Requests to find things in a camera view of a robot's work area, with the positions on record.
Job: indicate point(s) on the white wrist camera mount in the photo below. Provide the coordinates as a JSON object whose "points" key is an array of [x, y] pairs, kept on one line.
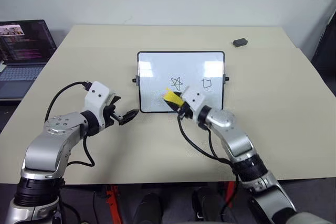
{"points": [[193, 98], [97, 97]]}

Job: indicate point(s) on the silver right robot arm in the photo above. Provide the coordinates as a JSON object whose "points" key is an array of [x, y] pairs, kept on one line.
{"points": [[236, 140]]}

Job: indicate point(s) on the yellow and black eraser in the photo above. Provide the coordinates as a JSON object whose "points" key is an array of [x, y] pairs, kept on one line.
{"points": [[172, 97]]}

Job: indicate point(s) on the open grey laptop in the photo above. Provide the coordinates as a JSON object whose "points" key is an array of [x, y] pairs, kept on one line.
{"points": [[21, 51]]}

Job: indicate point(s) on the black framed tabletop whiteboard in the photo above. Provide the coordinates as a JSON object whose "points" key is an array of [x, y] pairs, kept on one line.
{"points": [[168, 72]]}

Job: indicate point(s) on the small black rounded box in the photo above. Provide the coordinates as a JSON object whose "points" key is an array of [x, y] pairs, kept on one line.
{"points": [[240, 42]]}

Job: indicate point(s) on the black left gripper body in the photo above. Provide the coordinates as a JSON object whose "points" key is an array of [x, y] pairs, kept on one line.
{"points": [[109, 115]]}

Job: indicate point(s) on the red metal stand frame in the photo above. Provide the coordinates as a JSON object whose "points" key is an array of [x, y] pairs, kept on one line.
{"points": [[230, 195], [114, 203]]}

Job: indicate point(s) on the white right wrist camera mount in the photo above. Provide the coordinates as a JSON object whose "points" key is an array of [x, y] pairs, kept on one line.
{"points": [[193, 98]]}

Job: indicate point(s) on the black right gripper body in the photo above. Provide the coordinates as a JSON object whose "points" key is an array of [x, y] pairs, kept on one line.
{"points": [[185, 110]]}

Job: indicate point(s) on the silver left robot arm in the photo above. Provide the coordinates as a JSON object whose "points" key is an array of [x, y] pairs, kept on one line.
{"points": [[50, 145]]}

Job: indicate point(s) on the dark rounded shape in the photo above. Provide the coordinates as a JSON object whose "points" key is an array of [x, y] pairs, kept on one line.
{"points": [[206, 205], [147, 208]]}

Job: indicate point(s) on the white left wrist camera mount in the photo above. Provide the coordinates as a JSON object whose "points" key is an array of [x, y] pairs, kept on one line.
{"points": [[97, 97]]}

